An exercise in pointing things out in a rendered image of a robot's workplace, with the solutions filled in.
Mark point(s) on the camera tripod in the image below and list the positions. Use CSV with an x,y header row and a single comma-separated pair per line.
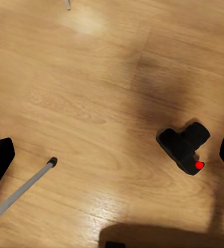
x,y
18,193

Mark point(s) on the digital camera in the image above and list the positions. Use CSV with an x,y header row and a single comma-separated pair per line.
x,y
181,147

